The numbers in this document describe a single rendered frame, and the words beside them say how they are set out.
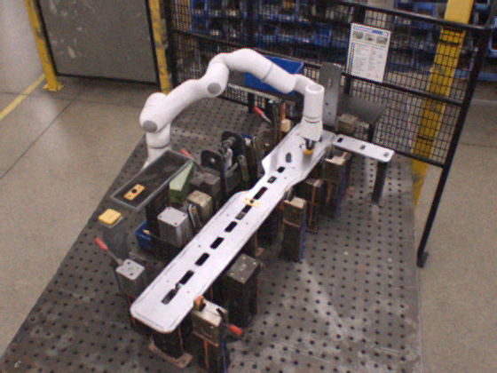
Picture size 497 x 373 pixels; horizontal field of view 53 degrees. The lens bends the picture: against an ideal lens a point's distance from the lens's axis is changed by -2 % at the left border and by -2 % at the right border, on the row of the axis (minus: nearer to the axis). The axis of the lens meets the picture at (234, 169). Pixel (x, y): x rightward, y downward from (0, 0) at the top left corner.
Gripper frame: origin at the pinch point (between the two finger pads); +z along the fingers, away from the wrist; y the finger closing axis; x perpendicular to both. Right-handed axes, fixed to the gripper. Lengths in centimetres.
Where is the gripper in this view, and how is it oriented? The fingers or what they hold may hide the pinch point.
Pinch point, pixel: (310, 145)
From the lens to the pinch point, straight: 245.9
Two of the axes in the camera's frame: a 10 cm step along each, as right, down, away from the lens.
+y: 8.5, 3.2, -4.3
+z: 0.2, 7.8, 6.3
